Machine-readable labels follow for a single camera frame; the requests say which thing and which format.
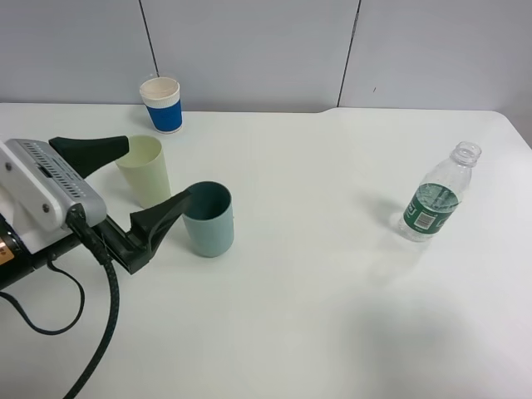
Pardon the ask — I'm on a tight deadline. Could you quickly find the clear bottle green label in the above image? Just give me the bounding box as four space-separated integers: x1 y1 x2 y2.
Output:
398 141 482 242

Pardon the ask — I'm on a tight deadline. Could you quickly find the teal plastic cup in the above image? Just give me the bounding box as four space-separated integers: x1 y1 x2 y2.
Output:
183 181 234 258

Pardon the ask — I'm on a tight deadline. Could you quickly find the blue white paper cup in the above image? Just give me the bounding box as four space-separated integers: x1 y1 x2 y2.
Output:
140 76 183 134

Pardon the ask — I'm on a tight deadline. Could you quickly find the black left camera cable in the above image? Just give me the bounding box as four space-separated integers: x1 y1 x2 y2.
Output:
0 205 121 399

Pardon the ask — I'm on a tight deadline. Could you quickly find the pale yellow plastic cup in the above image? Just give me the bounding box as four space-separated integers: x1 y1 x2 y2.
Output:
116 135 171 209

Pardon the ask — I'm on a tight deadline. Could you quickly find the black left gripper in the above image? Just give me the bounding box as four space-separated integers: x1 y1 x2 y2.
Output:
1 135 192 288

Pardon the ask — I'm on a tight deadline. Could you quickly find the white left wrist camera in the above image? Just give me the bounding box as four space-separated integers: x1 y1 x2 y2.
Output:
1 139 107 254

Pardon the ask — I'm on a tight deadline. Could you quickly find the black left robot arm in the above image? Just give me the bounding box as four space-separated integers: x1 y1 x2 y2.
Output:
1 135 192 288

